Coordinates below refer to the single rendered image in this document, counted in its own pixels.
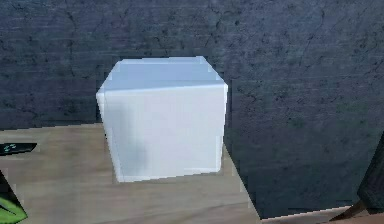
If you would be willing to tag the light wooden table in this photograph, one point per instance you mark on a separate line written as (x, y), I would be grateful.
(73, 193)

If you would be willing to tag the dark wooden chair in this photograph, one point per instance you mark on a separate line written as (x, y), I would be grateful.
(371, 186)

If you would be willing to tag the green house plant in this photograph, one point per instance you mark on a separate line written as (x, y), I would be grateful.
(8, 206)

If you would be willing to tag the white cube box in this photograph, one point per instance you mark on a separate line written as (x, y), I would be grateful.
(166, 126)

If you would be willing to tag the black remote control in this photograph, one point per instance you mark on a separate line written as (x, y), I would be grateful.
(15, 147)

